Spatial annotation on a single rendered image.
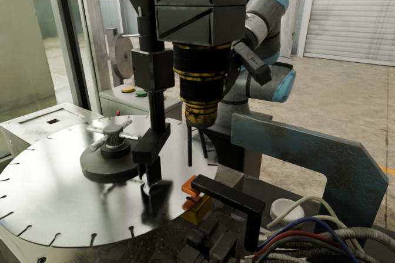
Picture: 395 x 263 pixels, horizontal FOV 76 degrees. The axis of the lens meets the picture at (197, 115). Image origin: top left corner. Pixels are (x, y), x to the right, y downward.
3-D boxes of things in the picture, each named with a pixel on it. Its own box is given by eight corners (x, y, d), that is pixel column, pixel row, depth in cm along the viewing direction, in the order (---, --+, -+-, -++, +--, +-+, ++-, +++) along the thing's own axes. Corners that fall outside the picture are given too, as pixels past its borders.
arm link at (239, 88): (224, 88, 104) (225, 56, 99) (256, 94, 99) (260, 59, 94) (213, 98, 95) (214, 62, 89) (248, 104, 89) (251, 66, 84)
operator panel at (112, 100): (104, 131, 92) (97, 92, 86) (128, 120, 100) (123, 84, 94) (162, 155, 77) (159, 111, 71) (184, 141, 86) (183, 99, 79)
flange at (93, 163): (69, 180, 36) (64, 165, 35) (93, 140, 46) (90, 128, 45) (147, 177, 37) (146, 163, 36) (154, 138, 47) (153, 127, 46)
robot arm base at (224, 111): (224, 108, 111) (225, 87, 107) (257, 117, 103) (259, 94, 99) (206, 121, 100) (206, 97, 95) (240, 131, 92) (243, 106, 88)
